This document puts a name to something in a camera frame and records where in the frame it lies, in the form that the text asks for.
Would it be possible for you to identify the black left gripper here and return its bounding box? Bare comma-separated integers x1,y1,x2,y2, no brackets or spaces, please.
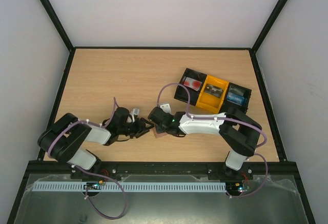
118,117,154,139

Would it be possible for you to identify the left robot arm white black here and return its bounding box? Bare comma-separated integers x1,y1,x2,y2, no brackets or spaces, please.
37,107,154,172

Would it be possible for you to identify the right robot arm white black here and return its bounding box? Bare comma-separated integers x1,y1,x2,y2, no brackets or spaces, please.
148,107,263,179

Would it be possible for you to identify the red white card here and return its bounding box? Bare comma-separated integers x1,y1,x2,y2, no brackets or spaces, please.
183,77,202,91

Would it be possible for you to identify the dark card in yellow bin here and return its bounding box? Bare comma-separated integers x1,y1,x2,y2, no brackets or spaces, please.
204,84,223,98

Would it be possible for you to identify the yellow bin middle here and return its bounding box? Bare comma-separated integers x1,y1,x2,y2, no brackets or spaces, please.
196,75,229,114

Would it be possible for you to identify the black bin left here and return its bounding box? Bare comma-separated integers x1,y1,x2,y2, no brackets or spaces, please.
174,68,207,106

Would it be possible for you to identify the black bin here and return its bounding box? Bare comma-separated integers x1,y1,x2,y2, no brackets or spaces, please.
174,68,207,106
218,83,252,114

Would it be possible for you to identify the black bin right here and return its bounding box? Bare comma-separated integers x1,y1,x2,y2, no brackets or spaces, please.
218,83,252,114

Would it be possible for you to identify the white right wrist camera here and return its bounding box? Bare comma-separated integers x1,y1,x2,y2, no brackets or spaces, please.
159,103,171,114

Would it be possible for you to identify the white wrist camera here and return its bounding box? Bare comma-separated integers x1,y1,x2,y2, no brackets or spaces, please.
127,108,140,123
159,103,171,114

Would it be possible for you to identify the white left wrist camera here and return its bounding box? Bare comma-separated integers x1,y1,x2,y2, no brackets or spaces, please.
127,108,140,123

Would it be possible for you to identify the light blue slotted cable duct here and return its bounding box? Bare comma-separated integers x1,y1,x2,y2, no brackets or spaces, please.
31,181,226,193

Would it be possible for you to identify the black aluminium front rail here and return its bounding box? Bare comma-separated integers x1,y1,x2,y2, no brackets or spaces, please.
27,160,298,180

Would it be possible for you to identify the black frame post left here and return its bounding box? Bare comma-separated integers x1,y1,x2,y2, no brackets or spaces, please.
39,0,74,52

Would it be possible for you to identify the black frame post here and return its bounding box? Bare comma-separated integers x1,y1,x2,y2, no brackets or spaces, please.
252,0,288,52
39,0,74,52

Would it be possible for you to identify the black frame post right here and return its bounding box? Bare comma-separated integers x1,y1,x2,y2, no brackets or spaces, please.
252,0,288,52

